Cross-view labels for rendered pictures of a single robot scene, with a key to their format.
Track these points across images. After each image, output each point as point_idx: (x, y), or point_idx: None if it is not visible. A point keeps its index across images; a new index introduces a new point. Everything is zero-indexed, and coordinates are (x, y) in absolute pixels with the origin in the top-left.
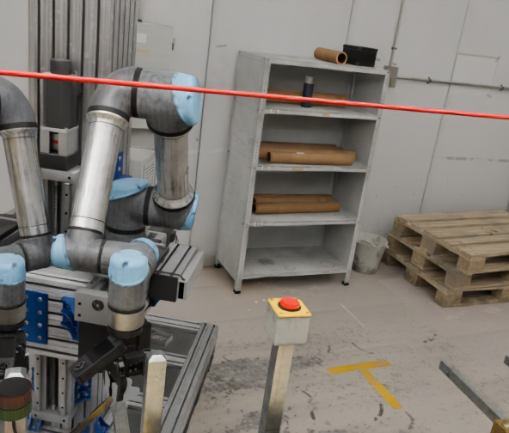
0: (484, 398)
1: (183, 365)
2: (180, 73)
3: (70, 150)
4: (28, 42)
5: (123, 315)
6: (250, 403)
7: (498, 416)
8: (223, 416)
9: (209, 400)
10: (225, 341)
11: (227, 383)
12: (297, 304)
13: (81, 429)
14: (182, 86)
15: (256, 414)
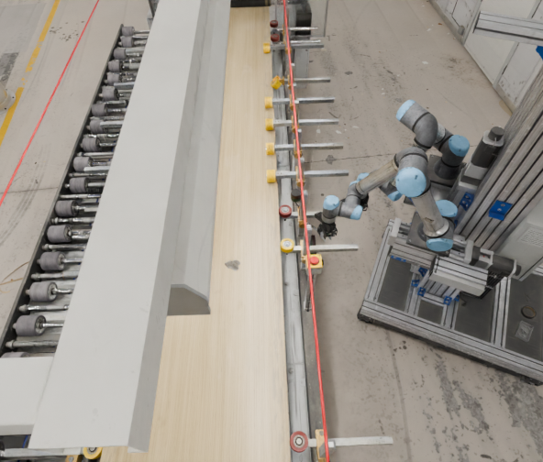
0: (349, 441)
1: (491, 344)
2: (414, 170)
3: (470, 175)
4: (514, 111)
5: (322, 212)
6: (491, 407)
7: (332, 438)
8: (472, 383)
9: (487, 376)
10: None
11: (512, 394)
12: (311, 261)
13: (315, 229)
14: (298, 153)
15: (478, 408)
